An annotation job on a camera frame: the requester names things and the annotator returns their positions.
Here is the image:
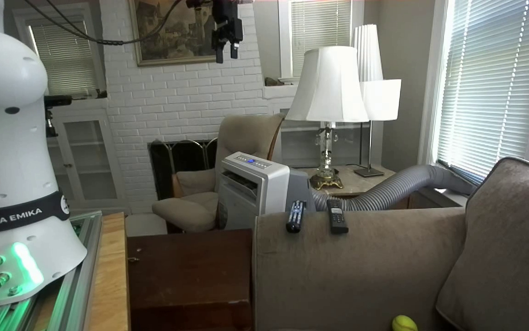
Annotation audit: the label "yellow green tennis ball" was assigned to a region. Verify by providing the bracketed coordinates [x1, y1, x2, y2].
[392, 315, 419, 331]

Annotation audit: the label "black remote control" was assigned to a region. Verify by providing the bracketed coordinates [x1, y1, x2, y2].
[287, 201, 307, 234]
[328, 199, 350, 236]

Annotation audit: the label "black fireplace screen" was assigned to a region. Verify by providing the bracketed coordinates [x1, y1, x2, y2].
[148, 138, 217, 199]

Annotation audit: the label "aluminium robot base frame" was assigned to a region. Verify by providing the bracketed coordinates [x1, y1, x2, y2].
[0, 212, 104, 331]

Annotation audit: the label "wooden side table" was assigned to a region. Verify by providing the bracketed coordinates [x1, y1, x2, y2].
[324, 166, 392, 199]

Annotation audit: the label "white glass door cabinet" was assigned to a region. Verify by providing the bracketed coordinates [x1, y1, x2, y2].
[48, 105, 124, 212]

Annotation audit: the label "white portable heater unit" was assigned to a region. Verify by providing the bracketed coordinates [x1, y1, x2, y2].
[219, 153, 291, 230]

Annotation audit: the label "beige fabric sofa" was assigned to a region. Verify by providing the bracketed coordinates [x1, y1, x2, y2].
[252, 158, 529, 331]

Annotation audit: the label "light wooden robot table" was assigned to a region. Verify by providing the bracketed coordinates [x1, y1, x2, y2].
[85, 214, 131, 331]

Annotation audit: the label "beige upholstered armchair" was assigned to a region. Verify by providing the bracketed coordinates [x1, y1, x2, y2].
[153, 114, 284, 234]

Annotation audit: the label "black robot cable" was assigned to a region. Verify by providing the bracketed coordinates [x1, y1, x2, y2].
[25, 0, 217, 48]

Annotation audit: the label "white window blinds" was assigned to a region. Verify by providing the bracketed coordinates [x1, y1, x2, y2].
[438, 0, 529, 180]

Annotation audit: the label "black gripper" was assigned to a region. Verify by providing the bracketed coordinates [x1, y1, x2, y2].
[212, 0, 243, 63]

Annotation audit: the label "grey flexible exhaust hose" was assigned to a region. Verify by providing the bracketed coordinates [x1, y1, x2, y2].
[313, 162, 482, 214]

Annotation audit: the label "white shade table lamp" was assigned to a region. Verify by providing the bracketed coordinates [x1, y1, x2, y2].
[287, 46, 370, 190]

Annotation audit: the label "framed wall painting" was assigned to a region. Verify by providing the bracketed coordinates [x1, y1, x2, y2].
[129, 0, 216, 66]

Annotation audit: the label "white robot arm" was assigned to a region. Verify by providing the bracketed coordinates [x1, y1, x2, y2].
[0, 0, 89, 306]

